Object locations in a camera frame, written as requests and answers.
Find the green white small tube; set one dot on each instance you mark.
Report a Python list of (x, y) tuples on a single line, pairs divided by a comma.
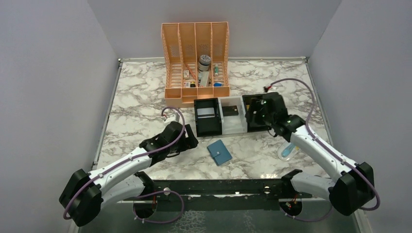
[(216, 70)]

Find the black left card bin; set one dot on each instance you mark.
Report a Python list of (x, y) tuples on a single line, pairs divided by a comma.
[(208, 120)]

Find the clear blue plastic package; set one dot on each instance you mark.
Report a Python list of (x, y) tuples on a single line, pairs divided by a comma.
[(287, 151)]

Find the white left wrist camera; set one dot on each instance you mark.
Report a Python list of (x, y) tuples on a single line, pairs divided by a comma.
[(171, 118)]

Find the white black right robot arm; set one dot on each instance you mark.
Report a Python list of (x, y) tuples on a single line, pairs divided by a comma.
[(350, 185)]

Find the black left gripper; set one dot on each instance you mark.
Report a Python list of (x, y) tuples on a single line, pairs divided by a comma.
[(188, 142)]

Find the blue leather card holder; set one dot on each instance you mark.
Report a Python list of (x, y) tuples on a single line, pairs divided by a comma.
[(219, 152)]

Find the silver credit card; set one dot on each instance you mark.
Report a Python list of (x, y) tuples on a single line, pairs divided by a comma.
[(206, 112)]

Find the orange plastic file organizer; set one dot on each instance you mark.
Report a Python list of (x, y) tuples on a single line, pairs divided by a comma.
[(183, 44)]

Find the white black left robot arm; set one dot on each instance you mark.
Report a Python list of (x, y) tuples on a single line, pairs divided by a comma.
[(106, 180)]

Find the black metal base rail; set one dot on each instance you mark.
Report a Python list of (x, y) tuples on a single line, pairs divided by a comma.
[(188, 195)]

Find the black right card bin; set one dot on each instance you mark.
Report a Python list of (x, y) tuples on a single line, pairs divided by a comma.
[(252, 124)]

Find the grey round jar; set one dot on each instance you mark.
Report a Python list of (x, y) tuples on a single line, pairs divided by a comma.
[(204, 62)]

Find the black credit card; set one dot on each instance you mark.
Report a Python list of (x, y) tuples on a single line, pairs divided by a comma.
[(229, 111)]

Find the white middle card bin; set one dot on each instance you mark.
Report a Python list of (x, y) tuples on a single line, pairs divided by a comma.
[(234, 124)]

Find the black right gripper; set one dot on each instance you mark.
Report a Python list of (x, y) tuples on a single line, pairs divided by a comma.
[(262, 104)]

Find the black card bin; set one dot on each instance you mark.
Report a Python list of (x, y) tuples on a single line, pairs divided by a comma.
[(208, 120), (252, 124)]

